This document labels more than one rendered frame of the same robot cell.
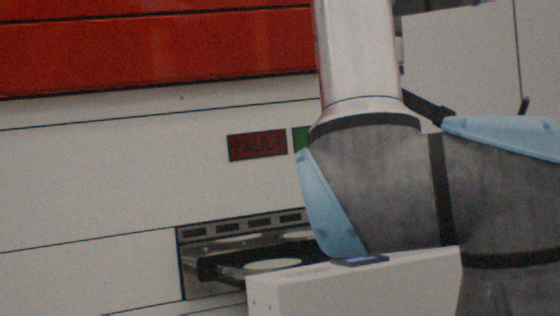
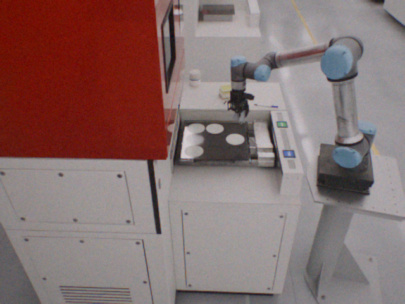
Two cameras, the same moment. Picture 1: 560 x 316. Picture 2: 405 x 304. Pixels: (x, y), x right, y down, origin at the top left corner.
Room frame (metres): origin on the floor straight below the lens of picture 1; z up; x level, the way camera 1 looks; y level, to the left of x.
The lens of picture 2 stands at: (1.06, 1.35, 2.05)
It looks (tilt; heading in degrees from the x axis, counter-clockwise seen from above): 37 degrees down; 299
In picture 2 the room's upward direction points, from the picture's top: 1 degrees counter-clockwise
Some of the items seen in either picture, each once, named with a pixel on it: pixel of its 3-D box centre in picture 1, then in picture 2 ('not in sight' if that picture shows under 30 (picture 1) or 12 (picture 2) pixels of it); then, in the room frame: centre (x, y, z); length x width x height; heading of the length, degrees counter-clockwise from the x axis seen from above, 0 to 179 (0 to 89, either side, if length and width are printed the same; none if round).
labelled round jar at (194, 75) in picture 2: not in sight; (194, 78); (2.11, -0.51, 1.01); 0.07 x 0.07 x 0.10
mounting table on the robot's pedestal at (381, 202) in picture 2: not in sight; (350, 186); (1.05, -0.24, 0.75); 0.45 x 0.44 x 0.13; 12
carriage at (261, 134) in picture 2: not in sight; (262, 143); (1.53, -0.24, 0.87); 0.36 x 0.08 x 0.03; 115
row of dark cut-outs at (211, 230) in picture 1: (290, 218); (174, 131); (1.95, -0.01, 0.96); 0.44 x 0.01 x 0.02; 115
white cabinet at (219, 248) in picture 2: not in sight; (230, 195); (1.70, -0.23, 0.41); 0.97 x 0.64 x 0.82; 115
